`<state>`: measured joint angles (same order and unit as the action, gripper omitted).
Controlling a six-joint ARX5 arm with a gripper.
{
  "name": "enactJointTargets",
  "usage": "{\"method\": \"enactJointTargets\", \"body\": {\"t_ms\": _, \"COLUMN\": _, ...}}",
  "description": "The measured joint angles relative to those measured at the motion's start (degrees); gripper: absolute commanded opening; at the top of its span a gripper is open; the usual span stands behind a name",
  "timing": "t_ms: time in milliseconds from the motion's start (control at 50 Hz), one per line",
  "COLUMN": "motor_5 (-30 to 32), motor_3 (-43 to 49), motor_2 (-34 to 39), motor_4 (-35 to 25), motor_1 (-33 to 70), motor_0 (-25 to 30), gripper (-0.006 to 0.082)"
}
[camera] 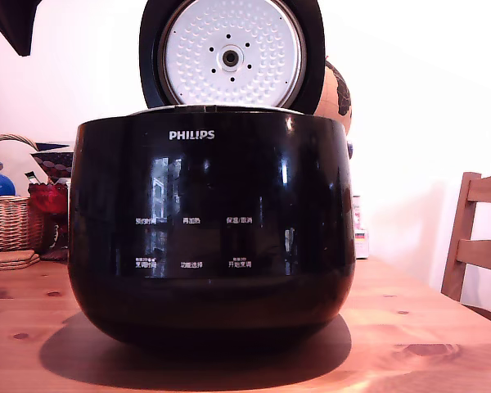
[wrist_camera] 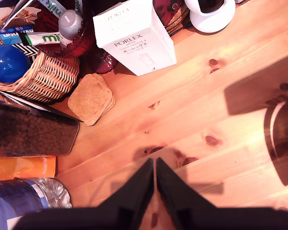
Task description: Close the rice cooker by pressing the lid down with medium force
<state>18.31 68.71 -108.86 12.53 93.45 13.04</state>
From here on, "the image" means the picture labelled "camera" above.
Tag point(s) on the black rice cooker lid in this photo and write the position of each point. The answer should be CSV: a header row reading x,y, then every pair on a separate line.
x,y
229,61

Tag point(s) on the black Philips rice cooker body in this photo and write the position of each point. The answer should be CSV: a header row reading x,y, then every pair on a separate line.
x,y
213,303

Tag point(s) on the patterned dark bowl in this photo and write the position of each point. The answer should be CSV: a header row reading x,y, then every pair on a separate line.
x,y
55,163

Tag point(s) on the red glass goblet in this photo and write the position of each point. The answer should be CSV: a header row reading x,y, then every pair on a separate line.
x,y
49,200

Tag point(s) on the woven wicker basket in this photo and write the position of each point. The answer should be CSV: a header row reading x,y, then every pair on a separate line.
x,y
6,223

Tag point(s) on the stack of cork coasters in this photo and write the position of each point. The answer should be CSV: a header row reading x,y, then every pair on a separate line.
x,y
8,261

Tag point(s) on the orange and brown globe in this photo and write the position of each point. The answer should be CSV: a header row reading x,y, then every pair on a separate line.
x,y
331,102

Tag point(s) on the white tin can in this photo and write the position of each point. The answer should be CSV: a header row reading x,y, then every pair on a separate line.
x,y
357,213

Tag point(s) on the small white box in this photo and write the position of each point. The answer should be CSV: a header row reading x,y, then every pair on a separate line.
x,y
362,245

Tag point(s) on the wooden chair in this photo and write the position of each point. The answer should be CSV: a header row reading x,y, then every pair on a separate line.
x,y
474,249

